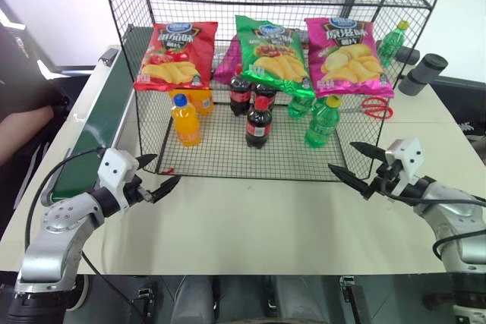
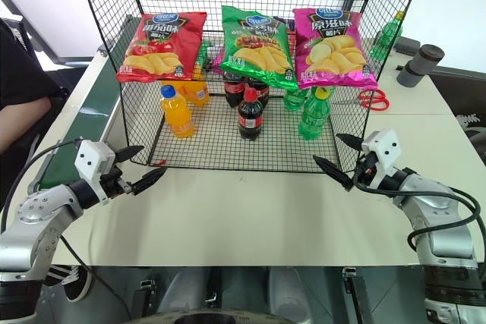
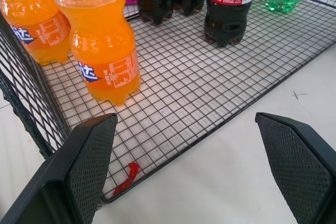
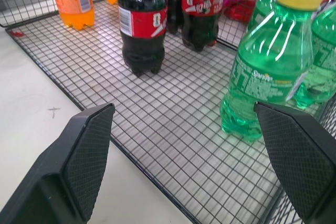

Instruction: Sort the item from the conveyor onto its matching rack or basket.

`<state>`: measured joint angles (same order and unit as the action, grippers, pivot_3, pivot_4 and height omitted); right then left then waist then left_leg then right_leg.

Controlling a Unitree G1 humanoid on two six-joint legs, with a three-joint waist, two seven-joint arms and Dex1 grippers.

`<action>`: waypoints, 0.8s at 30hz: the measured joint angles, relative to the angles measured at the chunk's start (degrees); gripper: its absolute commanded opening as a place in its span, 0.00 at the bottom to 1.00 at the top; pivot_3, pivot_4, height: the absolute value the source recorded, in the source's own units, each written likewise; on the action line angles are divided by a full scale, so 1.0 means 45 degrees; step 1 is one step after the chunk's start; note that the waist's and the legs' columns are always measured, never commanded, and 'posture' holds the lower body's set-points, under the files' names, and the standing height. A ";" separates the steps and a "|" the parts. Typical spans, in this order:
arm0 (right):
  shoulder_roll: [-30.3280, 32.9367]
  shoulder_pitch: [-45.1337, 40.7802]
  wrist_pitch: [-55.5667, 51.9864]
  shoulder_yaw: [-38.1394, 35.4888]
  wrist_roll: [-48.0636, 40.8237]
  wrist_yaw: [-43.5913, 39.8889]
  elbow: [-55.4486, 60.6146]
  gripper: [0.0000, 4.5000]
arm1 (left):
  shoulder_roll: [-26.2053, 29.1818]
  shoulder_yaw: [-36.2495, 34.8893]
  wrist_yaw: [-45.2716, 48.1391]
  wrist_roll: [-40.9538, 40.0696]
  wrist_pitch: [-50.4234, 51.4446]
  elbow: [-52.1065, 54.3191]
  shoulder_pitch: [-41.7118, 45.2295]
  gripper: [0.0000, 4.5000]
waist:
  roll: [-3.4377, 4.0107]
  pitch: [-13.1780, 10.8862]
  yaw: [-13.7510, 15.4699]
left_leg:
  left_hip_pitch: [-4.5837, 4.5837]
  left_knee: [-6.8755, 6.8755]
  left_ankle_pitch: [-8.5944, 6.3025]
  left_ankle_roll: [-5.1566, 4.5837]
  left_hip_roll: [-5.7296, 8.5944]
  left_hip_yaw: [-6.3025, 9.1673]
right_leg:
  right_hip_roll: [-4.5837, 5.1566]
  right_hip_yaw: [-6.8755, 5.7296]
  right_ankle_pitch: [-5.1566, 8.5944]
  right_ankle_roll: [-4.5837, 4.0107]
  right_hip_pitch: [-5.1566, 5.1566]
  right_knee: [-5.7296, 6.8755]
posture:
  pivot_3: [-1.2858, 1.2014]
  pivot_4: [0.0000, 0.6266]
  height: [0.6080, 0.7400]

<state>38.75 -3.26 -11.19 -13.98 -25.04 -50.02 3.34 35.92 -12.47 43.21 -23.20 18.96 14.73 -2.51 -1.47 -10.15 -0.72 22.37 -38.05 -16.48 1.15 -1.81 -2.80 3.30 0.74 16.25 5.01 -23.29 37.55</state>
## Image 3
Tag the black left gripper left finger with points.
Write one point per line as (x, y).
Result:
(65, 179)

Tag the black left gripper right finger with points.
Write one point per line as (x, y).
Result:
(296, 166)

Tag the orange Fanta soda bottle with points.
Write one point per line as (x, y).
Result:
(102, 43)
(31, 19)

